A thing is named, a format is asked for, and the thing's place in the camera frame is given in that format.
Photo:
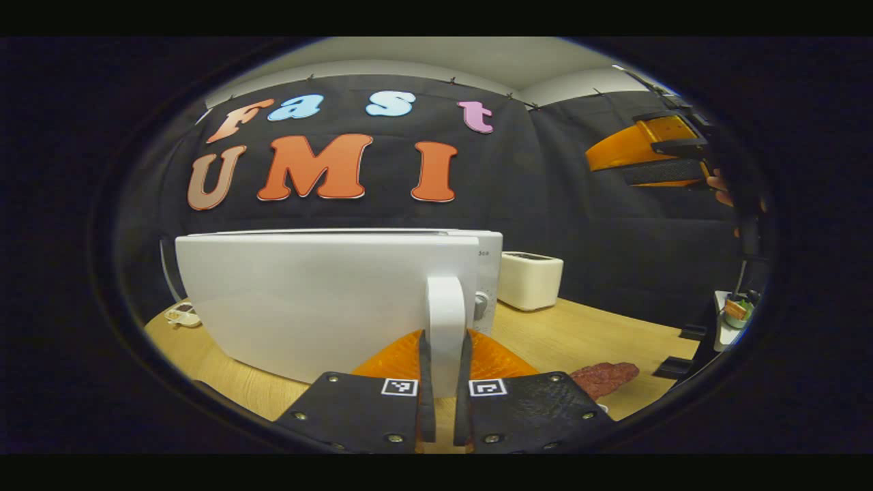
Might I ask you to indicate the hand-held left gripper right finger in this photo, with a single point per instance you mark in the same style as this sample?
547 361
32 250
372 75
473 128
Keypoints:
462 409

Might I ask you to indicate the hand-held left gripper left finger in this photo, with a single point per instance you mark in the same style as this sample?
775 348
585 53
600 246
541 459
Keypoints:
426 409

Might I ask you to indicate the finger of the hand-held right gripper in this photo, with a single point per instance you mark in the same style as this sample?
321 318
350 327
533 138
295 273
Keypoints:
661 172
675 146

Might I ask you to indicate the reddish brown meat slice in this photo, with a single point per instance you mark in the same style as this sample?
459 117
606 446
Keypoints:
603 377

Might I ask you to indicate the white microwave oven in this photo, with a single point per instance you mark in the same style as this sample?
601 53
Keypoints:
307 300

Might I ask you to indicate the white toaster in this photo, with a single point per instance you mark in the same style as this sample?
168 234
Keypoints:
528 286

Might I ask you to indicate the black metal stand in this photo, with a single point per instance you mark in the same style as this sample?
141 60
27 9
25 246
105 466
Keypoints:
672 368

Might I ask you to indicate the white divided condiment dish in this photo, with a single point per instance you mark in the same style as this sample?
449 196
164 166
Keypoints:
183 315

